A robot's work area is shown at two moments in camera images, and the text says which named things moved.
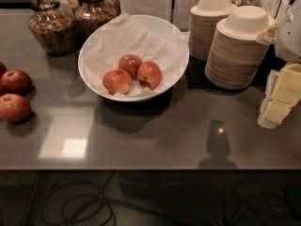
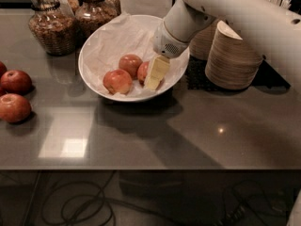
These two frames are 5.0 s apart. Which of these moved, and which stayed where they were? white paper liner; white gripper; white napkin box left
Moved: white gripper
Stayed: white paper liner; white napkin box left
